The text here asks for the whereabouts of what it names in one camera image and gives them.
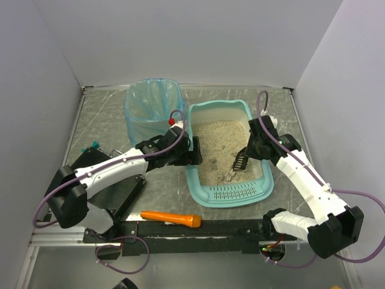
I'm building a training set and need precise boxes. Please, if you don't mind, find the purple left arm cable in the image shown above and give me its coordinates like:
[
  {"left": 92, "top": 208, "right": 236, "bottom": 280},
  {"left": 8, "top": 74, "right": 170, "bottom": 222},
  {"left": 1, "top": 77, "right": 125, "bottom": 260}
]
[{"left": 32, "top": 110, "right": 188, "bottom": 229}]

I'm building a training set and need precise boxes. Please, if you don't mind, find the orange toy microphone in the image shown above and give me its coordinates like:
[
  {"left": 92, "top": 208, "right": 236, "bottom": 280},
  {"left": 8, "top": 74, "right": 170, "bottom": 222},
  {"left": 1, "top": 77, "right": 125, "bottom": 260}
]
[{"left": 140, "top": 211, "right": 202, "bottom": 228}]

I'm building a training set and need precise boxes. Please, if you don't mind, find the black litter scoop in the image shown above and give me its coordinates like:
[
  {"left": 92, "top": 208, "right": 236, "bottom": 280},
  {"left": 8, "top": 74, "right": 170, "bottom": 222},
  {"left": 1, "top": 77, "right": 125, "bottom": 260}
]
[{"left": 232, "top": 147, "right": 248, "bottom": 171}]

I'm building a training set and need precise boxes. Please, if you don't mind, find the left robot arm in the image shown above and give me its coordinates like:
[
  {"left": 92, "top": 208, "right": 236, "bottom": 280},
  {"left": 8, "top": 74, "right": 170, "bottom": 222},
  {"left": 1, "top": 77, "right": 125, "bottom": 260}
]
[{"left": 45, "top": 125, "right": 202, "bottom": 234}]

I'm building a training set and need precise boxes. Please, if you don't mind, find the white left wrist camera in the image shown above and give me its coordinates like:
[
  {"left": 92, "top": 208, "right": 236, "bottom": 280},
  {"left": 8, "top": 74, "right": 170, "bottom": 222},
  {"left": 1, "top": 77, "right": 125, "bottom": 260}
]
[{"left": 168, "top": 118, "right": 185, "bottom": 131}]

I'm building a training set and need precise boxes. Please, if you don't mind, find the trash bin with blue bag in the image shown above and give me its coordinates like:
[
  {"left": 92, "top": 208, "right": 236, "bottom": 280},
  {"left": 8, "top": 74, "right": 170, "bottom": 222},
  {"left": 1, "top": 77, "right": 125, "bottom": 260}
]
[{"left": 124, "top": 78, "right": 185, "bottom": 146}]

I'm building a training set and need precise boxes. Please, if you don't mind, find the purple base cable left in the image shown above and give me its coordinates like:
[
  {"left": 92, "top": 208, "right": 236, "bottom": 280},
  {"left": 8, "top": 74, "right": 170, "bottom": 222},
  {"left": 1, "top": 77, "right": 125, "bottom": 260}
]
[{"left": 95, "top": 234, "right": 151, "bottom": 275}]

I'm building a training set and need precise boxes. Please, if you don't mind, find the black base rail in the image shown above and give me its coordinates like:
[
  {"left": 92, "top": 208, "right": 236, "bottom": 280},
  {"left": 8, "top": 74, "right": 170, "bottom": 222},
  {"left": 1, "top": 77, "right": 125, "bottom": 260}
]
[{"left": 82, "top": 219, "right": 296, "bottom": 256}]

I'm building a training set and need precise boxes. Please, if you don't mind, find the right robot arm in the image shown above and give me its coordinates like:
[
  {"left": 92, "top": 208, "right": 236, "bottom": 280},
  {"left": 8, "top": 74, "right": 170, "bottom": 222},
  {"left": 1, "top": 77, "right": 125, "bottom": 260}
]
[{"left": 245, "top": 116, "right": 364, "bottom": 259}]

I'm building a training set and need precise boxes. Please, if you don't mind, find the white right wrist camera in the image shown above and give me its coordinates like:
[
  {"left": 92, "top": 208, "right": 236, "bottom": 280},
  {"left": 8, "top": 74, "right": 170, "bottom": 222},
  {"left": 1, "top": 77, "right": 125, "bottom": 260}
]
[{"left": 260, "top": 110, "right": 278, "bottom": 128}]

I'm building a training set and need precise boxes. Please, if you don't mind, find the black ribbed case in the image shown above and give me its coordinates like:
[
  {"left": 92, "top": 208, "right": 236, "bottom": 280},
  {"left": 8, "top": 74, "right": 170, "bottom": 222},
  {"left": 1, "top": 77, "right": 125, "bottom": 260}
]
[{"left": 70, "top": 147, "right": 146, "bottom": 220}]

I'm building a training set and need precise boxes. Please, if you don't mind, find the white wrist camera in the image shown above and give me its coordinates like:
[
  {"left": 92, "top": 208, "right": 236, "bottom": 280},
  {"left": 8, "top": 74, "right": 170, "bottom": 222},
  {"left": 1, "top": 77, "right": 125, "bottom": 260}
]
[
  {"left": 260, "top": 110, "right": 278, "bottom": 128},
  {"left": 168, "top": 118, "right": 185, "bottom": 131}
]

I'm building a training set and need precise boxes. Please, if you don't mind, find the light blue litter box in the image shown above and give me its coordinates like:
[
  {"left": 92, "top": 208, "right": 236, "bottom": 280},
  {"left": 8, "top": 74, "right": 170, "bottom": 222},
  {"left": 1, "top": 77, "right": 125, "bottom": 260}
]
[{"left": 185, "top": 100, "right": 274, "bottom": 208}]

